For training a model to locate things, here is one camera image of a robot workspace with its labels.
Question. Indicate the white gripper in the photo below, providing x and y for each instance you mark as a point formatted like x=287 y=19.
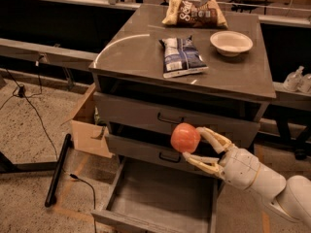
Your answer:
x=239 y=166

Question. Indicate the red apple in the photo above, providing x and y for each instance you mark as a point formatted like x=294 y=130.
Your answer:
x=185 y=138

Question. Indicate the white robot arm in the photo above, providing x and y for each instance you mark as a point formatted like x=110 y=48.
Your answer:
x=289 y=199

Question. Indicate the grey top drawer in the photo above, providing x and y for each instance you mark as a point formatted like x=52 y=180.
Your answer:
x=116 y=110

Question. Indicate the grey middle drawer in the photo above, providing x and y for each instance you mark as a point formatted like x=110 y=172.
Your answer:
x=160 y=155

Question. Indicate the grey open bottom drawer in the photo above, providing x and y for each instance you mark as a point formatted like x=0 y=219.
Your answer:
x=149 y=198

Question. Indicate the grey metal drawer cabinet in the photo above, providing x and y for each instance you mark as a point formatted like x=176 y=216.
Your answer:
x=131 y=66

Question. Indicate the blue white chip bag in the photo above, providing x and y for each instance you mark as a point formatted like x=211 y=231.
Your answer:
x=181 y=58

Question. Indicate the white paper bowl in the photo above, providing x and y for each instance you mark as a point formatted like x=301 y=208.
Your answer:
x=230 y=43

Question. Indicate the brown cardboard box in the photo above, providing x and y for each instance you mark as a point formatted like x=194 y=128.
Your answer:
x=86 y=134

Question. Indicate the brown yellow chip bag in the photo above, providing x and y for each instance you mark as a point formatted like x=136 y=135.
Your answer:
x=186 y=13

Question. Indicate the black table leg base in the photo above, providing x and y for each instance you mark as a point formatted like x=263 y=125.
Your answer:
x=8 y=167

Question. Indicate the grey bench rail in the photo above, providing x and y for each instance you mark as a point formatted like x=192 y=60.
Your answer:
x=74 y=59

